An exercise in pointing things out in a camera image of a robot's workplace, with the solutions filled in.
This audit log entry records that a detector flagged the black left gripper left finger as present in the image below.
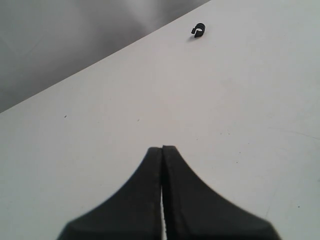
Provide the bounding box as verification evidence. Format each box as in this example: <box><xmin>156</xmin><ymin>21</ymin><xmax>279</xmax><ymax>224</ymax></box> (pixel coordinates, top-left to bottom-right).
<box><xmin>58</xmin><ymin>147</ymin><xmax>162</xmax><ymax>240</ymax></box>

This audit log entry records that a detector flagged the small black plastic clip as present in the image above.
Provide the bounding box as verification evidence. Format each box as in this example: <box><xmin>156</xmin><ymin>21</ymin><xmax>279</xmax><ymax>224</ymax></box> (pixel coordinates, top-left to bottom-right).
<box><xmin>191</xmin><ymin>22</ymin><xmax>206</xmax><ymax>38</ymax></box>

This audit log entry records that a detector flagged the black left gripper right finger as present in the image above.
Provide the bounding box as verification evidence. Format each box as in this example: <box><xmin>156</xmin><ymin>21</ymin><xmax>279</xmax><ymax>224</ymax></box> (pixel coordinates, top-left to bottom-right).
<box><xmin>161</xmin><ymin>146</ymin><xmax>281</xmax><ymax>240</ymax></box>

